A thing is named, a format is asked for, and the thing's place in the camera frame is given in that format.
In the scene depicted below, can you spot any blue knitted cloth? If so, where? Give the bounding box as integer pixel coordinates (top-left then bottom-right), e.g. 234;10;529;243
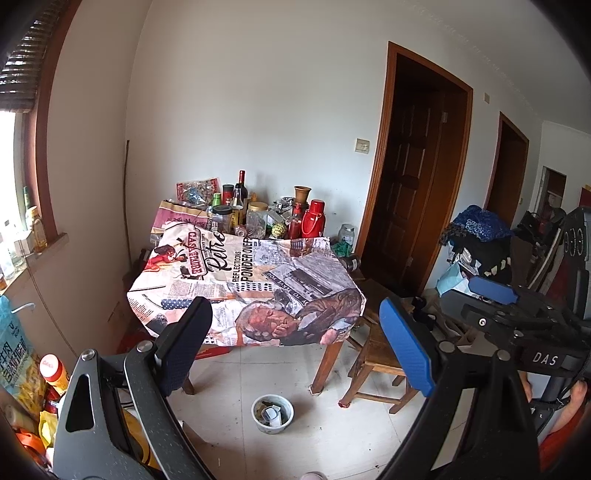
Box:
443;205;513;243

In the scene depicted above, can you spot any clear jar gold lid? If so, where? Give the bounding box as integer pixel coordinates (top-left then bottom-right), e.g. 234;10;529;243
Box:
246;202;269;239

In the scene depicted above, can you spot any clear glass bottle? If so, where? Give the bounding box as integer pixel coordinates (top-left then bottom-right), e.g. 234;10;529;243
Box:
2;222;24;269

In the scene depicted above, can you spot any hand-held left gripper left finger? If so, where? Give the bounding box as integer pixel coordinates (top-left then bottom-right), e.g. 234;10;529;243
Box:
52;296;218;480

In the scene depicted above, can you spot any wooden chair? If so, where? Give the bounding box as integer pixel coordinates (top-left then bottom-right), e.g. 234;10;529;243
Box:
339;295;419;414

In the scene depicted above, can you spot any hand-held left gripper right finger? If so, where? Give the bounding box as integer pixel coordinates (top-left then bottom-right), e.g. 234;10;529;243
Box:
379;296;542;480

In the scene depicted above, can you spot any dark wooden door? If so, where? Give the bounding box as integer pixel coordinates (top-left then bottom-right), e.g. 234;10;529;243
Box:
355;41;474;296
485;112;529;229

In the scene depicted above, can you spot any person's right hand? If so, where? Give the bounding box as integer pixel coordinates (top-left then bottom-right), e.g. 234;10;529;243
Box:
518;371;591;470

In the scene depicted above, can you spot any light blue paper bag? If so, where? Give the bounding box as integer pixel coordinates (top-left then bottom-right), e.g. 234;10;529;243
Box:
436;263;472;296

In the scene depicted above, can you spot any red cap condiment bottle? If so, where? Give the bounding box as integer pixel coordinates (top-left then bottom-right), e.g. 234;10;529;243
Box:
39;354;70;398

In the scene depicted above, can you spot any printed newspaper-pattern tablecloth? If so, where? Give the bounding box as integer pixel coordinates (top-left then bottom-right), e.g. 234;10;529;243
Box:
127;226;368;348

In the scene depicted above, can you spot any grey metal object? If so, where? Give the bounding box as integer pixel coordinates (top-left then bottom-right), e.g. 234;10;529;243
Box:
270;196;296;222

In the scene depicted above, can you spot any blue yellow snack bag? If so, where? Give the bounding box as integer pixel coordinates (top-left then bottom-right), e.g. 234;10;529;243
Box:
0;295;47;407

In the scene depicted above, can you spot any brown bamboo window blind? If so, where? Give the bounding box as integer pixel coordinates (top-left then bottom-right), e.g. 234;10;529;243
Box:
0;18;61;114

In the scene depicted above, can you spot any white bowl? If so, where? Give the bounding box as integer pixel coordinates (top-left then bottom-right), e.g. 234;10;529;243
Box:
252;394;295;435

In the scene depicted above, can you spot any pink printed sack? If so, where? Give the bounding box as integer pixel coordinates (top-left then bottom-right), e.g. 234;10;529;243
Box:
154;199;209;232

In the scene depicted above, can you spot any red thermos flask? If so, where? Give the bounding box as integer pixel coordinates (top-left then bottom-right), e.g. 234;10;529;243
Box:
302;199;326;238

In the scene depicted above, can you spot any red candy packet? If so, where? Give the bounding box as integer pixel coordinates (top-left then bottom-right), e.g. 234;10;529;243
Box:
176;178;219;206

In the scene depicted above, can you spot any black bag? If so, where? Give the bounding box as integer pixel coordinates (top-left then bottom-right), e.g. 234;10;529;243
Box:
450;237;515;289

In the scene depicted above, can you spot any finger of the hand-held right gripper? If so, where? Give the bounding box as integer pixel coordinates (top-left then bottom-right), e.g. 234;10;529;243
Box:
438;292;542;348
467;276;571;320

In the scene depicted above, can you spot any wooden window frame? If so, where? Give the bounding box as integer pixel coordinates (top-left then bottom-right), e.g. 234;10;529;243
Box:
34;0;81;254

